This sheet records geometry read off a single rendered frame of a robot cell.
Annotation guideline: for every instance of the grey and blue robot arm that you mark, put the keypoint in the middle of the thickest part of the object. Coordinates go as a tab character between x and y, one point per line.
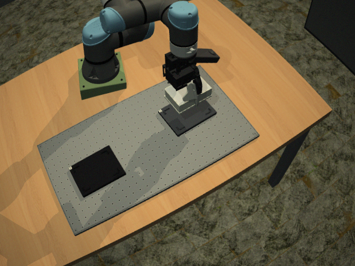
124	22

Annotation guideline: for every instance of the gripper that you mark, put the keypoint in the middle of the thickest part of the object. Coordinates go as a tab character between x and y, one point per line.
180	73

